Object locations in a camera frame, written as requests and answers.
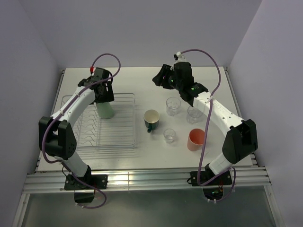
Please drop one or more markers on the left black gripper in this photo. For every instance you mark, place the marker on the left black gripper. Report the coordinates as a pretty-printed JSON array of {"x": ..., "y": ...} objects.
[{"x": 108, "y": 96}]

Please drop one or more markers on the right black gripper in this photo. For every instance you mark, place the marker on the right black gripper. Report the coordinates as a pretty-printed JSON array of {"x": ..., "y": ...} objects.
[{"x": 165, "y": 71}]

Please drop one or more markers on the light green plastic cup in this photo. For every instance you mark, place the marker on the light green plastic cup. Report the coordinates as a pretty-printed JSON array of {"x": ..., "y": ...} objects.
[{"x": 105, "y": 110}]

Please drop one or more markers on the large clear glass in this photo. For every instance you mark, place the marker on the large clear glass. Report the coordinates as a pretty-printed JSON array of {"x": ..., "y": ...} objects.
[
  {"x": 194, "y": 115},
  {"x": 173, "y": 105}
]

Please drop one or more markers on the dark green ceramic mug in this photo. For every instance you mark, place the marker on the dark green ceramic mug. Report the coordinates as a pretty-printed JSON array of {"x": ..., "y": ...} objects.
[{"x": 151, "y": 119}]

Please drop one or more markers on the small clear glass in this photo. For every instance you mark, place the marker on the small clear glass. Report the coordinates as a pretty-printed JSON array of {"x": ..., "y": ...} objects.
[{"x": 169, "y": 135}]

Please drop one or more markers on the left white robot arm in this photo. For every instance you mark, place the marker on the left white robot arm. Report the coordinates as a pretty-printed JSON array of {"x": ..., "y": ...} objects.
[{"x": 56, "y": 136}]

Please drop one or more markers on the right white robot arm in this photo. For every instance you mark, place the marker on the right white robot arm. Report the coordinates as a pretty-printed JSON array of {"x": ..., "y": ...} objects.
[{"x": 240, "y": 135}]

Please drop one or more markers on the orange plastic cup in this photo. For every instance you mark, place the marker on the orange plastic cup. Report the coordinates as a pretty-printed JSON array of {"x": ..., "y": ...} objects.
[{"x": 195, "y": 139}]

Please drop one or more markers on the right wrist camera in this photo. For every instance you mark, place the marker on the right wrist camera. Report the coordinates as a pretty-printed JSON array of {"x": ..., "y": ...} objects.
[{"x": 179, "y": 57}]

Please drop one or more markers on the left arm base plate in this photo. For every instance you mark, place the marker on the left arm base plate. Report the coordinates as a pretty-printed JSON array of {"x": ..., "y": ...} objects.
[{"x": 96, "y": 181}]

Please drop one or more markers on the aluminium mounting rail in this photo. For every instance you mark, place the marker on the aluminium mounting rail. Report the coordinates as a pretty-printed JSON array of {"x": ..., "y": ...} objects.
[{"x": 137, "y": 180}]

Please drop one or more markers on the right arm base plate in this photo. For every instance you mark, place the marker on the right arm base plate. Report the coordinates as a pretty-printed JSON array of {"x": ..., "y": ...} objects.
[{"x": 209, "y": 179}]

